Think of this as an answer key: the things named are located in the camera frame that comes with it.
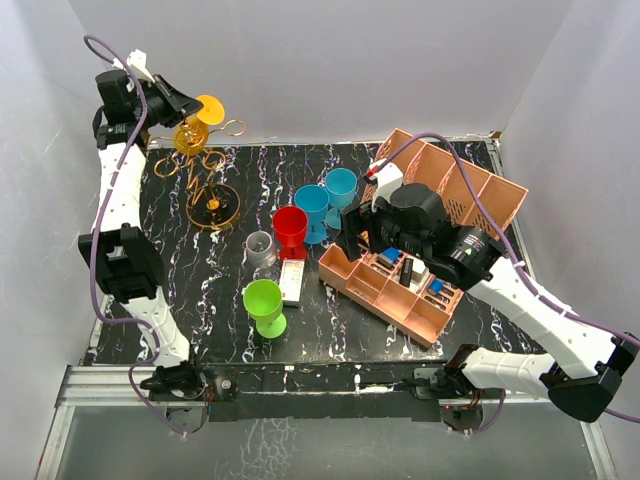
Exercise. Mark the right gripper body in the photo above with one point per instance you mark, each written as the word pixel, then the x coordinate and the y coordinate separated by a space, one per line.
pixel 385 233

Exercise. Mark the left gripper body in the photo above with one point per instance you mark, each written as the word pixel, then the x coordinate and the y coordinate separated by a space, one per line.
pixel 160 109

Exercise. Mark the orange wine glass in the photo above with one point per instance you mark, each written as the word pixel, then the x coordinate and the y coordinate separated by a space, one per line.
pixel 191 136

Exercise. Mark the blue wine glass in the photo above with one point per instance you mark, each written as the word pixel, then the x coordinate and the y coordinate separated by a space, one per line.
pixel 341 186
pixel 314 201

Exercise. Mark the red wine glass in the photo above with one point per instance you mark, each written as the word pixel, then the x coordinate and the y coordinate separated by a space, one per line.
pixel 290 227

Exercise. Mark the clear wine glass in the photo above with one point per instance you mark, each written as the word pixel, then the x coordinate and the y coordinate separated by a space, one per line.
pixel 261 252

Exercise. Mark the green wine glass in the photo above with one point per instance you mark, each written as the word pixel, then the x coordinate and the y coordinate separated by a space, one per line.
pixel 263 302

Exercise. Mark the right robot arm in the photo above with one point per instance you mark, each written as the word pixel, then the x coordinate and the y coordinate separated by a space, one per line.
pixel 581 367

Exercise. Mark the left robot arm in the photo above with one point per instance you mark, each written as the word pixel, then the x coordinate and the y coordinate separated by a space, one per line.
pixel 123 262

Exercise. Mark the blue small item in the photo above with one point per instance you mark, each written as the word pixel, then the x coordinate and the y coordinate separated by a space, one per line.
pixel 389 257

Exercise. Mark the white card box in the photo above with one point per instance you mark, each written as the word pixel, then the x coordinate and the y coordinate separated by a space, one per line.
pixel 419 275

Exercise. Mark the pink desk organizer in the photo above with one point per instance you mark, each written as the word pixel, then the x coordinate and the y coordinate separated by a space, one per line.
pixel 471 196

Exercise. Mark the white small box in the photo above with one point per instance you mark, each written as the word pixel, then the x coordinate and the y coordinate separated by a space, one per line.
pixel 291 280

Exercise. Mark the black front base bar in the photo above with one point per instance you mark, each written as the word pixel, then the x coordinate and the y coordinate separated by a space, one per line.
pixel 412 389

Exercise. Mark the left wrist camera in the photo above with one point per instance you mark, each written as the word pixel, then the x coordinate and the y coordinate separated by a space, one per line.
pixel 136 61

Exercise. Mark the gold wire glass rack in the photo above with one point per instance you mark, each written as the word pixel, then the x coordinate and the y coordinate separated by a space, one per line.
pixel 210 205

